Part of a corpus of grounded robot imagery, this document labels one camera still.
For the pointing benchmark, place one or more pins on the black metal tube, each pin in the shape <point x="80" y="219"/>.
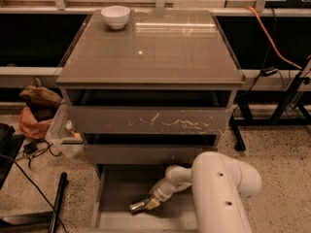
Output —
<point x="57" y="203"/>

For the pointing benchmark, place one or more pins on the grey drawer cabinet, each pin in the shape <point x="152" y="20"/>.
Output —
<point x="168" y="59"/>

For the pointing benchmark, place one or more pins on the black power adapter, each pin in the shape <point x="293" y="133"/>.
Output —
<point x="30" y="148"/>

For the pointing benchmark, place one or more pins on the brown cloth bag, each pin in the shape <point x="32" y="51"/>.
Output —
<point x="36" y="95"/>

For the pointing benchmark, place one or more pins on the orange cloth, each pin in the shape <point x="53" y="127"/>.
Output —
<point x="31" y="127"/>

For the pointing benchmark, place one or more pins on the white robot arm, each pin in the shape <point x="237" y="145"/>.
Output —
<point x="218" y="183"/>

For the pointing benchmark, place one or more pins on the grey middle drawer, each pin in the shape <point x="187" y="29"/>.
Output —
<point x="146" y="148"/>

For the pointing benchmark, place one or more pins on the grey top drawer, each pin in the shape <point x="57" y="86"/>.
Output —
<point x="168" y="121"/>

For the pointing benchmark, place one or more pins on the grey bottom drawer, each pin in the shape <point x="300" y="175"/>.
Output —
<point x="123" y="185"/>

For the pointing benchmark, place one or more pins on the white ceramic bowl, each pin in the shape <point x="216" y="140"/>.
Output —
<point x="116" y="17"/>

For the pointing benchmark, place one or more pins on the black table leg frame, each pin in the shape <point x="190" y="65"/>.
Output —
<point x="290" y="100"/>

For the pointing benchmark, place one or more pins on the black bin at left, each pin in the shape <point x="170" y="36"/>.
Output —
<point x="10" y="143"/>

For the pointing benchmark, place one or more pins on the clear plastic container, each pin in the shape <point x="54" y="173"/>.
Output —
<point x="61" y="134"/>

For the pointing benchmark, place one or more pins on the grey drawer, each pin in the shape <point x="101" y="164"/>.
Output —
<point x="123" y="185"/>
<point x="168" y="121"/>
<point x="146" y="148"/>

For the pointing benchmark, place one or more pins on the silver blue redbull can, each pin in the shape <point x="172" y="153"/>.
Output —
<point x="138" y="207"/>

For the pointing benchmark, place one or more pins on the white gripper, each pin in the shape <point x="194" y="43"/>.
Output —
<point x="160" y="192"/>

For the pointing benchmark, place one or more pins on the black box on rail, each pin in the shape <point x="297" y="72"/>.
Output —
<point x="266" y="72"/>

